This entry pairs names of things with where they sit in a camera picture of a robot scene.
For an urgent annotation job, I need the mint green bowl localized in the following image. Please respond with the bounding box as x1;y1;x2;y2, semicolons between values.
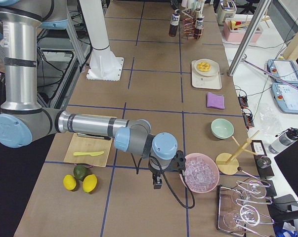
211;118;234;139

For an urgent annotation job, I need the copper wire bottle rack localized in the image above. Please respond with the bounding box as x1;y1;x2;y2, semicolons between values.
182;9;204;39

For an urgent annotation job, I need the wooden mug tree stand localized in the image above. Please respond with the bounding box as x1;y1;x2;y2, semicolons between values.
215;130;259;175

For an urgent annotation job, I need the tea bottle dark liquid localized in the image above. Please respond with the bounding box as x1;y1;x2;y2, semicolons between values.
169;9;180;37

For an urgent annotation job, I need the yellow plastic knife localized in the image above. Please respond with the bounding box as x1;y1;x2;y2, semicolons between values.
73;151;105;157

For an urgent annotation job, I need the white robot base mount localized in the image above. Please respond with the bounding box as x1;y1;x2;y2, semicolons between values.
86;57;124;81

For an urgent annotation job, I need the yellow lemon left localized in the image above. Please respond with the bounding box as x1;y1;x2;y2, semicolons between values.
63;174;77;191

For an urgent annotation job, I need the small steel cup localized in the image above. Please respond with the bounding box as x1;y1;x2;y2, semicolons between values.
256;156;271;169

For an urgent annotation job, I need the white round plate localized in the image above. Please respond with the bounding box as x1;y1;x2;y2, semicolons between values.
193;59;219;77

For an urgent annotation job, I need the yellow lemon right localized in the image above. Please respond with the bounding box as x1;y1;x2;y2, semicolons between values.
83;174;97;193

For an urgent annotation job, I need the cream rabbit tray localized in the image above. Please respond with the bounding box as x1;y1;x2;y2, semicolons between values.
191;59;222;90

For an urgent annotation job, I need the pink bowl with ice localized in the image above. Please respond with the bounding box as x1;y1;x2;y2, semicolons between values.
185;153;219;193

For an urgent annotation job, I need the wooden cutting board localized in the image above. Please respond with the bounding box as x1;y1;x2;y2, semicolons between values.
64;133;113;167

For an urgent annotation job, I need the pink storage box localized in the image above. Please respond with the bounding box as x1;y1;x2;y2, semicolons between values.
223;20;263;42

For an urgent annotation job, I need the black tray with glasses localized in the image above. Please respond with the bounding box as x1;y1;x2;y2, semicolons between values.
216;179;274;237

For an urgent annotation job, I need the green lime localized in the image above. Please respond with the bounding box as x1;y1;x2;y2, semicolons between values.
73;164;88;181

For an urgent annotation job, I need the teach pendant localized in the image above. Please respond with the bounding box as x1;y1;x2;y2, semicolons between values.
267;59;298;85
271;83;298;114

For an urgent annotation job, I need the yellow lemon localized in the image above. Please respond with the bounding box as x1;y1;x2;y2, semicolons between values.
63;174;77;191
83;174;97;193

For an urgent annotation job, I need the glazed twisted donut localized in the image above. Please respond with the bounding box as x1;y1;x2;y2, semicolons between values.
197;61;211;72

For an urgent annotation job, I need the upper teach pendant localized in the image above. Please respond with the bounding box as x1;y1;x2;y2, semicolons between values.
267;59;298;85

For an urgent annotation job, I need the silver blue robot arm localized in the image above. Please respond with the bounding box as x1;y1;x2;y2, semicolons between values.
0;0;185;189

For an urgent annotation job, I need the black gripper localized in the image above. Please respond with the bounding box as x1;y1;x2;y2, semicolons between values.
152;170;163;189

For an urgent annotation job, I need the white pedestal column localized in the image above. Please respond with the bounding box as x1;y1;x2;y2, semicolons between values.
79;0;109;50

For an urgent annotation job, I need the lower teach pendant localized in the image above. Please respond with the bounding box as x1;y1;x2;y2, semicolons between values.
271;83;298;114

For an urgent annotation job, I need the purple folded cloth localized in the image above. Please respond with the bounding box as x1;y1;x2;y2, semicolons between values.
206;92;225;110

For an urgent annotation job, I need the tea bottle in rack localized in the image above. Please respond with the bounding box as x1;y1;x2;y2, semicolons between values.
194;8;204;39

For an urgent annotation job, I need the water bottle clear grey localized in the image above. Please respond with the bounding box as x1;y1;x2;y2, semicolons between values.
268;127;298;154

